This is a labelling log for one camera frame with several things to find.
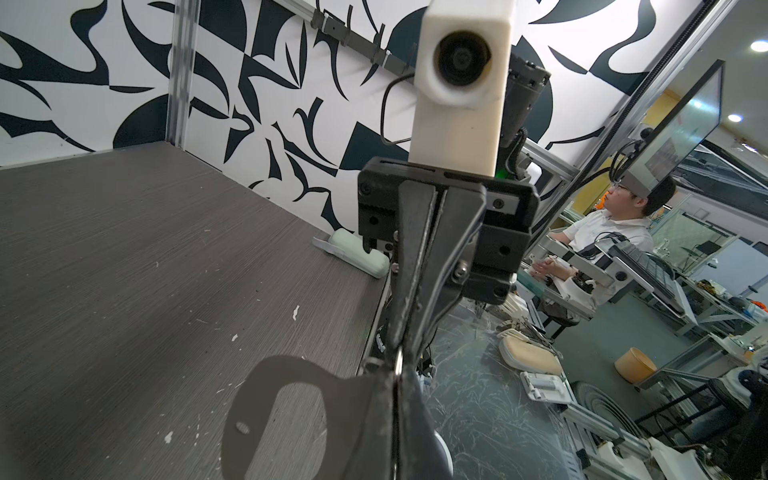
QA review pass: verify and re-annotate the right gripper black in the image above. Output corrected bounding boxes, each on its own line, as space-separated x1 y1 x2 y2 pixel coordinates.
357 157 540 363

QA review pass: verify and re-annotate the pale green case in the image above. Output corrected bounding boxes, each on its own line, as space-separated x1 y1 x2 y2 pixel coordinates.
312 229 390 279

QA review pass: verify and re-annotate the tan round stool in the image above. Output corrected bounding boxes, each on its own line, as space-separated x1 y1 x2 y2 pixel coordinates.
614 347 657 384

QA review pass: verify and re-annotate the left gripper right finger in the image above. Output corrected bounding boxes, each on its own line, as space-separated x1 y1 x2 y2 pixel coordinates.
397 368 453 480

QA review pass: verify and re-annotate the seated person white shirt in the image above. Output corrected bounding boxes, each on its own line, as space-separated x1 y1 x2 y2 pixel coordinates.
527 176 676 310

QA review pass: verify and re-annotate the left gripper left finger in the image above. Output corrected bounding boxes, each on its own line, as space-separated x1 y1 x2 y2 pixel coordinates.
337 369 396 479

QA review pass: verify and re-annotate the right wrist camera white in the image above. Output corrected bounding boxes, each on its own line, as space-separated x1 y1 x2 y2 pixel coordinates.
408 0 516 177

